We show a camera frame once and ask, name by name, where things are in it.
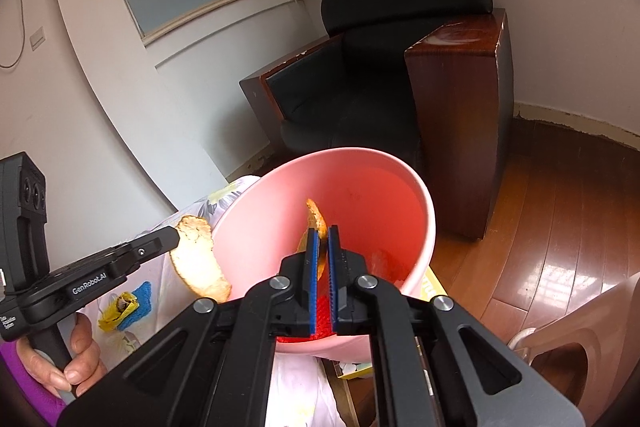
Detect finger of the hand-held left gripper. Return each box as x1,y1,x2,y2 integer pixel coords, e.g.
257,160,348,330
112,227,182,276

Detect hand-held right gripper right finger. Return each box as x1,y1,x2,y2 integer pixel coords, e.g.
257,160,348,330
327,224,586,427

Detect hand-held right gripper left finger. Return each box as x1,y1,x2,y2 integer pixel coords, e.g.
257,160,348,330
57,227,321,427

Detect large pale fruit peel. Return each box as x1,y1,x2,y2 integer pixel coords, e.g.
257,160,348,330
169,215,232,300

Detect small orange fruit peel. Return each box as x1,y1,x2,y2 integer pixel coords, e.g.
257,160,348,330
298,198,329,280

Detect pink plastic basin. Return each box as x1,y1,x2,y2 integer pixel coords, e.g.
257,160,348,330
210,148,435,358

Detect person's left hand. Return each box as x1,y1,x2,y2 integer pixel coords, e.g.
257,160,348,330
15,313,108,403

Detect red foam net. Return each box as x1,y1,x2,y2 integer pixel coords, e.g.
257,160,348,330
276,277,341,343

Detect blue foam net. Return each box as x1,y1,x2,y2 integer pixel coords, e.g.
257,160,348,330
117,281,153,324

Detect yellow crumpled wrapper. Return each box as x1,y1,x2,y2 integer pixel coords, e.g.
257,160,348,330
97,291,140,333

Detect pink floral bedsheet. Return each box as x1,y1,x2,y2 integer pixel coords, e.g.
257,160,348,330
75,175,346,427

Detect black leather wooden armchair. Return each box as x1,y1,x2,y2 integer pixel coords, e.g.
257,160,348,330
239,0,516,240

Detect beige plastic chair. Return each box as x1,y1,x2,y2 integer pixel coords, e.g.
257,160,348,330
510,272,640,427

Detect thin wall cable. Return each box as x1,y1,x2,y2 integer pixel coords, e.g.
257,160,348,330
0,0,40,70

